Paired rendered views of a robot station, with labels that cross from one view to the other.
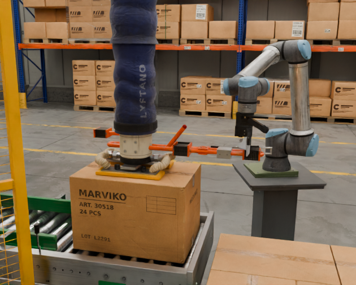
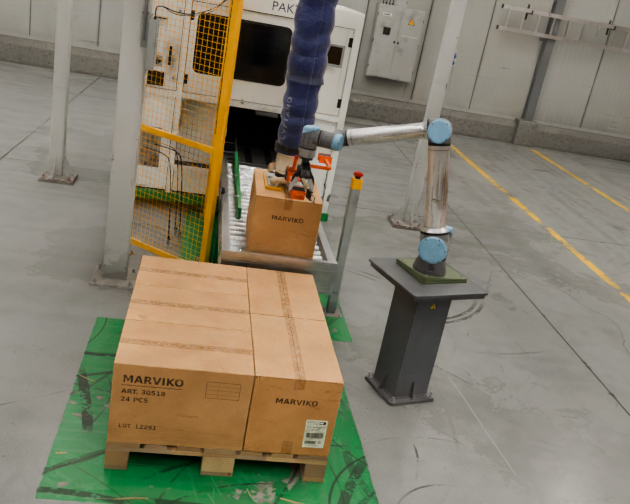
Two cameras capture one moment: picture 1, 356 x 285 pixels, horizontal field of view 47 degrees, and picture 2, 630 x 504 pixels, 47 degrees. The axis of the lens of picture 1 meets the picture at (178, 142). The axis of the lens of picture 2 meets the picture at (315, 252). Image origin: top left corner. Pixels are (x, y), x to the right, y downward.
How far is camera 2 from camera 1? 3.97 m
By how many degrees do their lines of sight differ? 64
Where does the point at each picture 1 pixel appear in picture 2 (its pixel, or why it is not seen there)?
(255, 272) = (251, 282)
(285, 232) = (399, 342)
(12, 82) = (225, 85)
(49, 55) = not seen: outside the picture
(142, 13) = (294, 56)
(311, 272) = (265, 304)
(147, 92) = (289, 120)
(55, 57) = not seen: outside the picture
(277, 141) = not seen: hidden behind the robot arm
